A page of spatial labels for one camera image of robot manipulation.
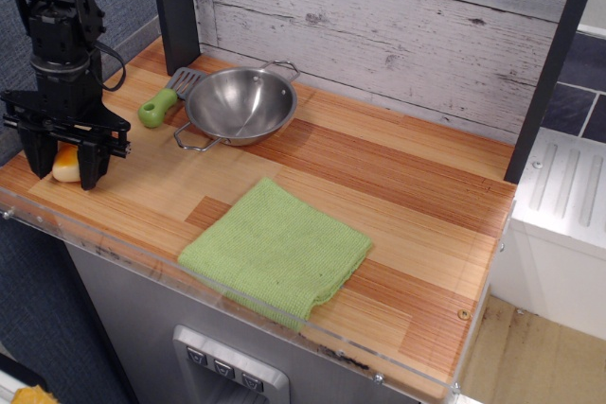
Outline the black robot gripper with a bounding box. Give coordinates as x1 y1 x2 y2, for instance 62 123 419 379
1 56 131 190

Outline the yellow toy bread loaf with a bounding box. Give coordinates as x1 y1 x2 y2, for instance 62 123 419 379
51 136 81 183

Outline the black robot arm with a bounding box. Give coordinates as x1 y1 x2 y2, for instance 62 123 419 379
1 0 131 190

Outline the green folded cloth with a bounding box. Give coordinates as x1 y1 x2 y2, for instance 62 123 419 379
178 178 372 331

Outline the clear acrylic front guard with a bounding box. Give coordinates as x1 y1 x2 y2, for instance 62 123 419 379
1 189 462 403

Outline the silver toy fridge cabinet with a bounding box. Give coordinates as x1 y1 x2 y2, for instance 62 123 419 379
68 246 458 403

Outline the yellow object bottom corner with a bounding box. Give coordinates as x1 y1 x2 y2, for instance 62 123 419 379
10 386 59 404

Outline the silver dispenser button panel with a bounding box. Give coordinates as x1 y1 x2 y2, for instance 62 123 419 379
172 325 291 403

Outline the white toy sink unit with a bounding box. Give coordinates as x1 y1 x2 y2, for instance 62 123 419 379
490 129 605 339

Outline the green-handled grey spatula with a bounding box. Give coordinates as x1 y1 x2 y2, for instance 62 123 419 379
137 67 206 129

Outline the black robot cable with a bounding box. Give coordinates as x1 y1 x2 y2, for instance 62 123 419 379
92 42 128 93

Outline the steel two-handled bowl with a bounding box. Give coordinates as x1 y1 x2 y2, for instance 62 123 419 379
174 60 300 152

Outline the dark left frame post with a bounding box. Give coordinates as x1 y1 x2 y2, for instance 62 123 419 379
156 0 200 76

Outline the dark frame post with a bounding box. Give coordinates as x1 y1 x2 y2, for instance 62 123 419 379
504 0 588 184
156 0 200 76

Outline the dark right frame post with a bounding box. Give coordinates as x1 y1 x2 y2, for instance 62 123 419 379
504 0 588 184

